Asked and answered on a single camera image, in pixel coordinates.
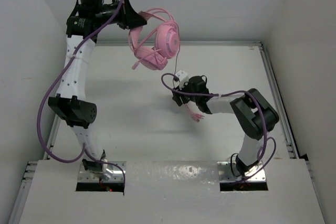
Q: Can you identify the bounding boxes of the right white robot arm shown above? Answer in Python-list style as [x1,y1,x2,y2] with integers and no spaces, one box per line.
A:
[172,72,279,176]

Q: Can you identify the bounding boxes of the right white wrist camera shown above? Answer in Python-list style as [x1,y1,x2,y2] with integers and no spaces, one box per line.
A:
[173,70,189,89]

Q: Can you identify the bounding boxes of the purple cable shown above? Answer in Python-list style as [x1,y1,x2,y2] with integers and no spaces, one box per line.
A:
[36,0,127,180]
[161,73,277,183]

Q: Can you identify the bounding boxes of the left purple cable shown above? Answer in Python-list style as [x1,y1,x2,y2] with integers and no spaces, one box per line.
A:
[36,0,127,180]

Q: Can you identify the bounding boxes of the metal base plate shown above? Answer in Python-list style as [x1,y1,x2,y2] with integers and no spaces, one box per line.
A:
[77,160,124,183]
[217,161,267,183]

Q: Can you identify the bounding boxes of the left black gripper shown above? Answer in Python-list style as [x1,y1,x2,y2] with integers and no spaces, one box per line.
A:
[92,0,145,30]

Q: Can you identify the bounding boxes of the pink headphones with cable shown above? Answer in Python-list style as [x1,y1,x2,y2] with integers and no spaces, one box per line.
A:
[128,8,205,124]

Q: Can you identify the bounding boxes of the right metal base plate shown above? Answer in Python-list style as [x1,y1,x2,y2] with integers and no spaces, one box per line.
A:
[217,161,267,183]

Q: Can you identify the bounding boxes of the aluminium table frame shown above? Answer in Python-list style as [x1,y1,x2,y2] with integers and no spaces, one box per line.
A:
[10,44,300,223]

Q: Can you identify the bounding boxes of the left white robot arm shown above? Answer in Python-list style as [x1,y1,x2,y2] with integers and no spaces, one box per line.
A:
[48,0,146,161]

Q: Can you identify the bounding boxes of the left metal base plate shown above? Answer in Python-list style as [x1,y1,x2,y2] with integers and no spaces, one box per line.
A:
[77,160,124,183]

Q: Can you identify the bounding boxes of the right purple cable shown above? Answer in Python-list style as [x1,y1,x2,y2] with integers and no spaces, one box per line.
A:
[161,73,277,183]

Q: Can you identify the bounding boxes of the white front cover board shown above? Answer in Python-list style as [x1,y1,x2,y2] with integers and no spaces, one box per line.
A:
[20,159,324,223]

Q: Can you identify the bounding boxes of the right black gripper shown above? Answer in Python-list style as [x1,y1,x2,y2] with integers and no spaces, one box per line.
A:
[172,80,199,106]

